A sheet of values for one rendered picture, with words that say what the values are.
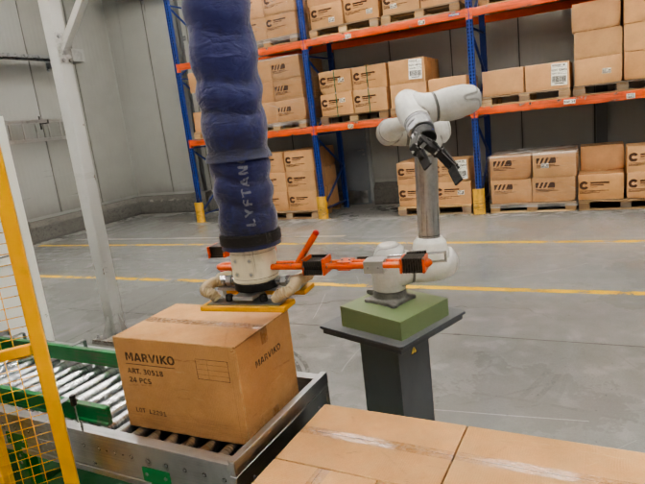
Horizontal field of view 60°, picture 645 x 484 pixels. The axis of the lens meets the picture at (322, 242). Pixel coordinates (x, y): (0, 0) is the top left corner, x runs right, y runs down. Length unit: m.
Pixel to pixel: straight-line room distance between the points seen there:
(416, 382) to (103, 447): 1.39
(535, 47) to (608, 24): 1.67
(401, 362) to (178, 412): 1.00
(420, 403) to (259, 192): 1.38
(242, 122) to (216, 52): 0.23
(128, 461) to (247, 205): 1.12
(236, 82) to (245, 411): 1.17
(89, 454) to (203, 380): 0.64
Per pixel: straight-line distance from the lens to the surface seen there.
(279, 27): 10.08
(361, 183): 10.92
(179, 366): 2.26
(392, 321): 2.44
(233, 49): 1.95
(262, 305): 1.99
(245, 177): 1.95
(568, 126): 10.10
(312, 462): 2.11
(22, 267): 2.32
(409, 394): 2.74
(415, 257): 1.86
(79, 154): 5.14
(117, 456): 2.49
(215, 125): 1.94
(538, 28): 10.16
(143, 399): 2.48
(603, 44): 8.79
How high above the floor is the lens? 1.70
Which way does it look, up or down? 12 degrees down
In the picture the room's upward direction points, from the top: 7 degrees counter-clockwise
